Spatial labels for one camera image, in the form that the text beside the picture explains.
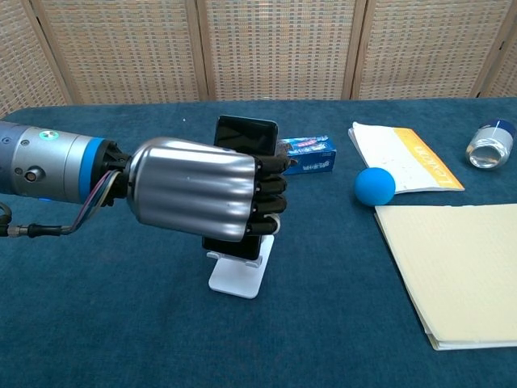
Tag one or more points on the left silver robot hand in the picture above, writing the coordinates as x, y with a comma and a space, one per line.
194, 190

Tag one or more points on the black smartphone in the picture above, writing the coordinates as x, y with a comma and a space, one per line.
246, 139

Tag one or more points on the white phone stand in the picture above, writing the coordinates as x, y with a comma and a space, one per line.
242, 268

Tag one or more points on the dark teal table cloth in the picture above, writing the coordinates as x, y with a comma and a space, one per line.
258, 283

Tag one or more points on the blue cookie box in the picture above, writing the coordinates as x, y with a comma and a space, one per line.
311, 155

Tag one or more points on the woven bamboo folding screen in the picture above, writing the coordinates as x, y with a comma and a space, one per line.
258, 48

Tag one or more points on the blue ball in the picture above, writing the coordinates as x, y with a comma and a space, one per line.
375, 187

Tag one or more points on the white and orange booklet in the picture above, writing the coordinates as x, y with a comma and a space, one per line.
404, 159

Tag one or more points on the beige spiral notebook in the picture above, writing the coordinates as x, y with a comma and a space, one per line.
456, 271

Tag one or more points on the blue and silver can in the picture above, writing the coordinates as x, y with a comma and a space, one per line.
490, 145

